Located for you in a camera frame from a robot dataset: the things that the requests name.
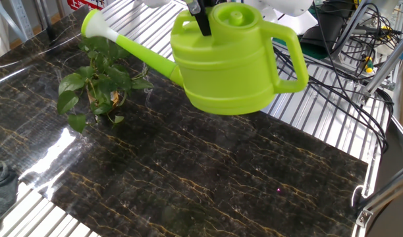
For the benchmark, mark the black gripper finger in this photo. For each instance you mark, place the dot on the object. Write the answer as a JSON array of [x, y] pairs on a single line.
[[204, 21]]

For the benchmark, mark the lime green watering can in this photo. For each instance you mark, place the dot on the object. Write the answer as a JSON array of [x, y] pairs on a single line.
[[228, 75]]

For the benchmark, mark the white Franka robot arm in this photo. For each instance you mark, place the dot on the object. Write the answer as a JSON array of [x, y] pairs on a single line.
[[287, 5]]

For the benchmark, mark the green leafy potted plant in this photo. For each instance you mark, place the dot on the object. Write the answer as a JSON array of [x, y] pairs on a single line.
[[102, 82]]

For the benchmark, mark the red white sign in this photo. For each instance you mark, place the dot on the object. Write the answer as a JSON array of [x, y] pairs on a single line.
[[86, 5]]

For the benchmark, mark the grey metal bar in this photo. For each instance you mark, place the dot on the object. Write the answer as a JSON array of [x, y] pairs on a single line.
[[349, 28]]

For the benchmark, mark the black marble pattern mat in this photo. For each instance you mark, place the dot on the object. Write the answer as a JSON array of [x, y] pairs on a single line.
[[270, 184]]

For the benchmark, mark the grey perforated shelf upright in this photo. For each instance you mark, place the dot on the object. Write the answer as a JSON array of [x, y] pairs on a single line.
[[22, 18]]

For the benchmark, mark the slanted aluminium profile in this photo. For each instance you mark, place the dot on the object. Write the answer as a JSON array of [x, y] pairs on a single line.
[[387, 64]]

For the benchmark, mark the dark grey panel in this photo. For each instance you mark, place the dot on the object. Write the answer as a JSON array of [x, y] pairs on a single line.
[[397, 154]]

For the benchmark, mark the grey crumpled cloth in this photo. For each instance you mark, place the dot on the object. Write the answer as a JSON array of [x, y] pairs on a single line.
[[4, 187]]

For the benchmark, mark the aluminium profile with bracket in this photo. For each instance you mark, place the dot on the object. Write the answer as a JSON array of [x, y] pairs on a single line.
[[382, 197]]

